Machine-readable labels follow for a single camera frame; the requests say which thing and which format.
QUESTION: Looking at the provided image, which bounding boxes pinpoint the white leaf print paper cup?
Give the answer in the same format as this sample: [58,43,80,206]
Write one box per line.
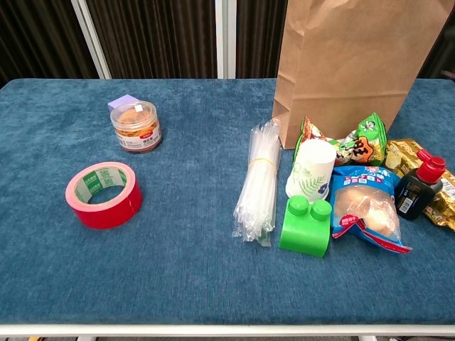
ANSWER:
[285,138,337,204]

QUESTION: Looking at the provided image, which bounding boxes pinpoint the blue bread package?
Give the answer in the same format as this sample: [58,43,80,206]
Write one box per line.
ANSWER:
[329,165,412,255]

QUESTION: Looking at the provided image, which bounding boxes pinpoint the green orange snack bag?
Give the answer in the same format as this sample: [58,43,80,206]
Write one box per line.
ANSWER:
[293,112,389,168]

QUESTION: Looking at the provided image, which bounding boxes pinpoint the gold foil snack package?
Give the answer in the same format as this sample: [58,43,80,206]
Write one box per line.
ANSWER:
[384,137,455,232]

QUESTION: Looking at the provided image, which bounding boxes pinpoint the brown paper bag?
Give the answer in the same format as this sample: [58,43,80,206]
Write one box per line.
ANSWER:
[272,0,455,150]

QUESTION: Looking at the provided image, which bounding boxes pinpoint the white plastic zip ties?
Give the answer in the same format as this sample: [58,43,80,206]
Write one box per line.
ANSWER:
[232,118,282,247]

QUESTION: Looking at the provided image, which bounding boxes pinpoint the green toy building block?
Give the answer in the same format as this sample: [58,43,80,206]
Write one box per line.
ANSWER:
[279,195,333,259]

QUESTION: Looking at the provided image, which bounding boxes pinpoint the clear jar of rubber bands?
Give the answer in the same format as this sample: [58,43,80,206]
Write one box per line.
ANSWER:
[109,100,164,155]

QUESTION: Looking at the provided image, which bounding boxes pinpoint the blue table cloth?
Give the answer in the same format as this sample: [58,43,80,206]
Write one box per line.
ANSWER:
[0,77,455,326]

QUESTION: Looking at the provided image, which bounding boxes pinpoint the purple cube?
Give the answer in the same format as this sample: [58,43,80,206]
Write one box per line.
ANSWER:
[107,94,138,114]

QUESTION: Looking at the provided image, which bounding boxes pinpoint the red adhesive tape roll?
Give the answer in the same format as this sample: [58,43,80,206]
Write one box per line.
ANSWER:
[65,161,144,230]

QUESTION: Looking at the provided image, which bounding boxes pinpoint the black pleated partition panel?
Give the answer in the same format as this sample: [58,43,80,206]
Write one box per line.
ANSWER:
[418,13,455,80]
[225,0,289,80]
[85,0,227,80]
[0,0,112,88]

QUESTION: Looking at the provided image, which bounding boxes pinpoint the black ink bottle red cap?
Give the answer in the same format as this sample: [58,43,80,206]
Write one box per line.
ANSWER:
[395,148,447,221]

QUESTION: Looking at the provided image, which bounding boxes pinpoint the white table frame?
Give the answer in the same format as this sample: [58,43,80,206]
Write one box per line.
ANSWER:
[0,323,455,341]

